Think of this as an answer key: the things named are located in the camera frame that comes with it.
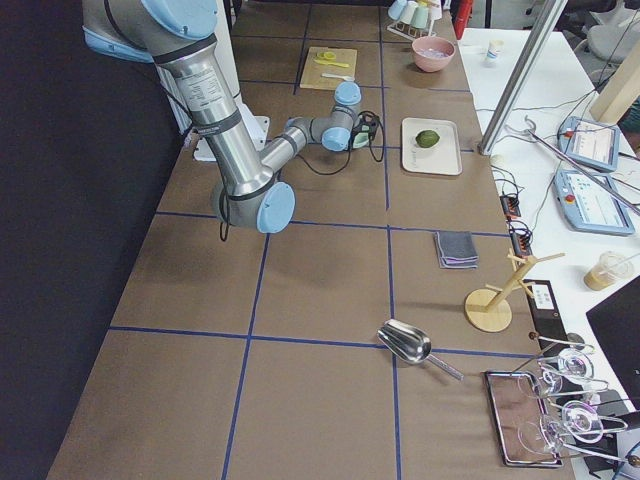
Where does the white plastic spoon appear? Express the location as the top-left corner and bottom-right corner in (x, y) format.
(321, 72), (355, 82)

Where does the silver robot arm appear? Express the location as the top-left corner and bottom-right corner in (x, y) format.
(82, 1), (361, 234)

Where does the pink bowl with ice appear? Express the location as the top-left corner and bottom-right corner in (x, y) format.
(411, 36), (456, 73)

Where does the steel ice scoop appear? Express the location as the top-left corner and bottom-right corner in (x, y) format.
(377, 319), (464, 381)

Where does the grey folded cloth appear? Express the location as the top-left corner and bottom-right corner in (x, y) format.
(434, 230), (479, 269)

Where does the green avocado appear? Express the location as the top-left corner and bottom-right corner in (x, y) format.
(415, 130), (441, 149)

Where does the cream rabbit tray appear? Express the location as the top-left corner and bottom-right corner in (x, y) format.
(401, 118), (462, 176)

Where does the bamboo cutting board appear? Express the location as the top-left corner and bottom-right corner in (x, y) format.
(299, 46), (357, 90)

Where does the yellow plastic knife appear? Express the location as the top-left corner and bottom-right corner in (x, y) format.
(313, 58), (350, 68)

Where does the wooden mug tree stand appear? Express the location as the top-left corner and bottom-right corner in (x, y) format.
(464, 249), (565, 333)

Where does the rack of pastel cups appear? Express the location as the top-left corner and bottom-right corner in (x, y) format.
(386, 0), (443, 40)

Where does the black label box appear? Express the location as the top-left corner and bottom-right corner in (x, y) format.
(526, 279), (567, 340)

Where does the paper cup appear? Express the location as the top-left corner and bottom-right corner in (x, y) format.
(484, 39), (504, 67)

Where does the lower teach pendant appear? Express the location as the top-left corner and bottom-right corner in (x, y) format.
(554, 170), (635, 236)

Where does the teach pendant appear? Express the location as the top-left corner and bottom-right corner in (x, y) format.
(557, 116), (621, 173)
(554, 170), (635, 236)

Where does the glass wine glasses rack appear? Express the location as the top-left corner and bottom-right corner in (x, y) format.
(517, 332), (639, 469)

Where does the shiny metal tray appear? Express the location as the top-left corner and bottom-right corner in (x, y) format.
(484, 370), (563, 469)

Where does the iced coffee cup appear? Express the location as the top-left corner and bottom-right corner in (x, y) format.
(583, 251), (634, 291)

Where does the upper teach pendant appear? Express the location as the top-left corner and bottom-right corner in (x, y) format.
(557, 116), (621, 173)

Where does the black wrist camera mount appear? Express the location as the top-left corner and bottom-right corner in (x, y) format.
(351, 110), (381, 146)

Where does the aluminium frame post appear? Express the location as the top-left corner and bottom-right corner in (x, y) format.
(478, 0), (567, 156)

